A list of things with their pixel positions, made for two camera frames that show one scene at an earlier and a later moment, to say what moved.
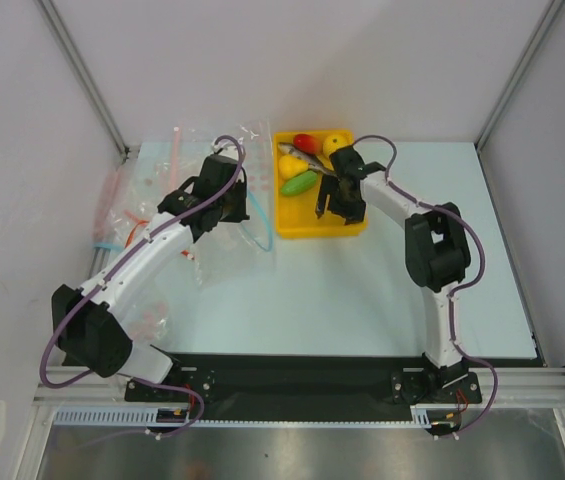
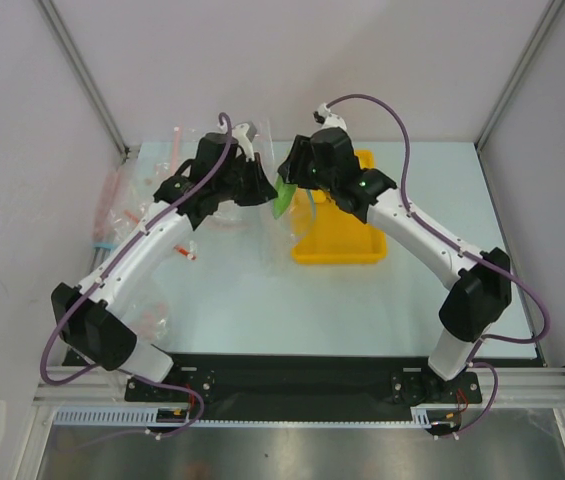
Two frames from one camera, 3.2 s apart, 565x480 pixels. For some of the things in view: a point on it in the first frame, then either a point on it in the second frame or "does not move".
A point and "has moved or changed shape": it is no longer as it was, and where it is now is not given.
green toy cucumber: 299,183 has moved or changed shape
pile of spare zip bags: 133,194 does not move
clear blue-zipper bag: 232,256 to 254,234
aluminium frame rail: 518,386 does not move
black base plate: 308,384 does not move
